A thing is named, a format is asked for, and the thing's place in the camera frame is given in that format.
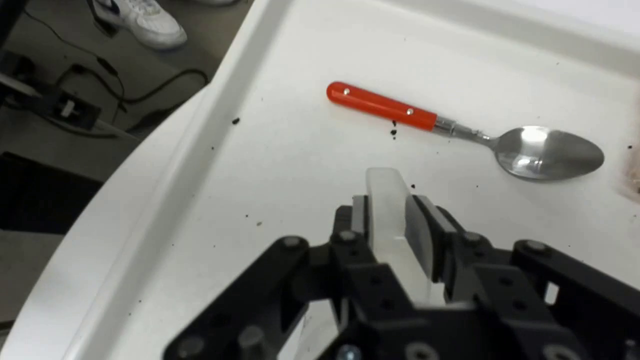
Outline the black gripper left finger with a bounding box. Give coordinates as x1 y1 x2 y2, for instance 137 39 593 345
162 193 416 360

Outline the black power adapter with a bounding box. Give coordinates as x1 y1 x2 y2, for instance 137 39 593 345
42 88 105 129

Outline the white plastic tray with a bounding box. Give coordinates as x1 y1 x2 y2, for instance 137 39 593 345
0 0 640 360

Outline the metal spoon red handle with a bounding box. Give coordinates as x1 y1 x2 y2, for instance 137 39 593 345
325 79 607 183

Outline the white sneaker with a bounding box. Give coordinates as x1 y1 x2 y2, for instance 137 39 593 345
90 0 191 51

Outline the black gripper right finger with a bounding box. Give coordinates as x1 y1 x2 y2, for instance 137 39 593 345
406 193 640 360

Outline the black floor cable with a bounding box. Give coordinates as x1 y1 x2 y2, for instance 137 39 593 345
18 5 212 144

